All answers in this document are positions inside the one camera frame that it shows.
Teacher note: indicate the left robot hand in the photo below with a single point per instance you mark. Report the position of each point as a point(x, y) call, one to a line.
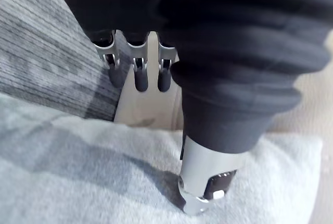
point(208, 39)

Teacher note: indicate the light grey fluffy cushion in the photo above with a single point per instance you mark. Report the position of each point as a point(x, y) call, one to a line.
point(91, 182)

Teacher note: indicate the grey striped fabric cushion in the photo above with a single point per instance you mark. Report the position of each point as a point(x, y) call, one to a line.
point(44, 57)

